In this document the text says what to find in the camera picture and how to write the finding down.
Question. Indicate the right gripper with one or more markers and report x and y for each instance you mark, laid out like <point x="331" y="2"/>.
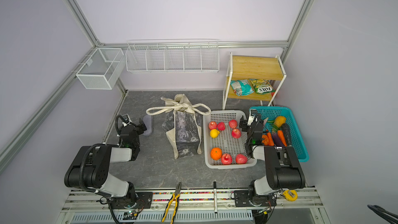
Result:
<point x="244" y="124"/>

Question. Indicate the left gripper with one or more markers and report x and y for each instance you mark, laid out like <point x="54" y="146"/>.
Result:
<point x="139" y="128"/>

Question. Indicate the red apple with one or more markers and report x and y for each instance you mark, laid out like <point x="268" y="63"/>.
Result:
<point x="226" y="159"/>
<point x="221" y="126"/>
<point x="212" y="125"/>
<point x="236" y="133"/>
<point x="241" y="159"/>
<point x="233" y="124"/>

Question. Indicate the cream canvas grocery bag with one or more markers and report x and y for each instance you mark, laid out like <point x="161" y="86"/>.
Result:
<point x="181" y="126"/>

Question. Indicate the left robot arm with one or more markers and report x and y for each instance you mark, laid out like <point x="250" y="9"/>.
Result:
<point x="89" y="170"/>

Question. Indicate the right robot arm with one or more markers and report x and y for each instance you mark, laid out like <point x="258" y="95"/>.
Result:
<point x="271" y="142"/>

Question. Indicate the green Fox's candy bag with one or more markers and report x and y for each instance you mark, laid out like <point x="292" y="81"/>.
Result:
<point x="262" y="86"/>

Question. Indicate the teal white snack bag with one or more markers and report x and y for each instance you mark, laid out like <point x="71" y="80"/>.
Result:
<point x="242" y="87"/>

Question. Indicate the grey cloth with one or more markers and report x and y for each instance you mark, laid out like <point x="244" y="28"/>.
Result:
<point x="148" y="121"/>

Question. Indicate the orange carrot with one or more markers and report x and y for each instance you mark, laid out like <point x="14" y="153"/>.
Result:
<point x="282" y="137"/>

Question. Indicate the purple eggplant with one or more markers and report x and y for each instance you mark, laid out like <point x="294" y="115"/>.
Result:
<point x="277" y="141"/>

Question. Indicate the dark green cucumber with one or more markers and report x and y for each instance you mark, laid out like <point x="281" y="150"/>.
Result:
<point x="287" y="134"/>

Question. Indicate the white plastic fruit basket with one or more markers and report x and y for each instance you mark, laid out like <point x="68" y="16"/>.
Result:
<point x="225" y="141"/>

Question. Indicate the yellow lemon in white basket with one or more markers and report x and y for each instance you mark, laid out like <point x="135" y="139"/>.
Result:
<point x="214" y="133"/>

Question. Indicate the teal plastic vegetable basket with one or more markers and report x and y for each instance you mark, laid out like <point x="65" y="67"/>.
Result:
<point x="272" y="112"/>

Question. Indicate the orange tangerine front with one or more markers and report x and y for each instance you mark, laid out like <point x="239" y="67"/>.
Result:
<point x="216" y="153"/>

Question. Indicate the wooden two-tier shelf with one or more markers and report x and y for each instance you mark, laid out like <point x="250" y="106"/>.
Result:
<point x="242" y="67"/>

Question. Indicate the small white mesh box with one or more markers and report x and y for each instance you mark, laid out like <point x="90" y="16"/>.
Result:
<point x="102" y="69"/>

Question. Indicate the yellow black pliers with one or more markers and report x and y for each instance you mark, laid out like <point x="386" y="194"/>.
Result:
<point x="174" y="200"/>

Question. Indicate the yellow tape measure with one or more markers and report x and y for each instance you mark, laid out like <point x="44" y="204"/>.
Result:
<point x="290" y="195"/>

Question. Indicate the black tripod leg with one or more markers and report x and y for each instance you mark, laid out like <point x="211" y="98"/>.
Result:
<point x="390" y="217"/>

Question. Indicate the long white wire basket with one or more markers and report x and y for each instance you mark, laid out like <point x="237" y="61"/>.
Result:
<point x="172" y="55"/>

